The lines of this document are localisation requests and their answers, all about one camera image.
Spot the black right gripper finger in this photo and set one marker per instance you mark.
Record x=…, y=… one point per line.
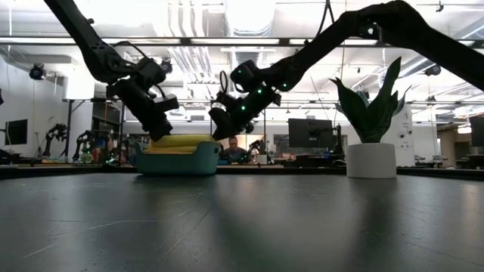
x=227, y=134
x=221, y=119

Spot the black background robot arm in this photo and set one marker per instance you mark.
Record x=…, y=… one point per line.
x=54, y=134
x=83, y=141

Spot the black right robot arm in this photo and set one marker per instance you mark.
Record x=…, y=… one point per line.
x=378, y=26

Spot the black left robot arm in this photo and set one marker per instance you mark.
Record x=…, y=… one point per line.
x=90, y=41

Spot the person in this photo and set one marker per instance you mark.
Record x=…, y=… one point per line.
x=234, y=151

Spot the teal plastic bin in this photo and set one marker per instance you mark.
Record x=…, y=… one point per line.
x=177, y=162

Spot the dark storage shelf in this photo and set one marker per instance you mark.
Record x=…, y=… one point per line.
x=106, y=117

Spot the small white cup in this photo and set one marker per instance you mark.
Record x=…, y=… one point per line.
x=262, y=159

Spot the black computer monitor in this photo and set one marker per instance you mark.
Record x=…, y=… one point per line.
x=310, y=133
x=477, y=130
x=16, y=131

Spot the green snake plant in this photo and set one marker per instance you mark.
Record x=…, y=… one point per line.
x=368, y=117

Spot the white plant pot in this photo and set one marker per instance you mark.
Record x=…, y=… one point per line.
x=372, y=160

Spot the white machine housing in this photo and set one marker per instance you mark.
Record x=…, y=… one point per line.
x=405, y=132

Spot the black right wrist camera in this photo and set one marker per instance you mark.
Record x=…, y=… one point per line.
x=246, y=75

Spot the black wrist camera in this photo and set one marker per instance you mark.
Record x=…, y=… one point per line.
x=151, y=72
x=246, y=75

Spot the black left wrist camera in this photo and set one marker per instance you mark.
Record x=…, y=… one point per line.
x=151, y=72

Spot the black ceiling camera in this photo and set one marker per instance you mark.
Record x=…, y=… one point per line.
x=167, y=66
x=37, y=72
x=433, y=70

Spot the silver ventilation duct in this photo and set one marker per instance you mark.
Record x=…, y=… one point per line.
x=247, y=60

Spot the black table frame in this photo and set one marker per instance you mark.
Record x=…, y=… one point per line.
x=69, y=124

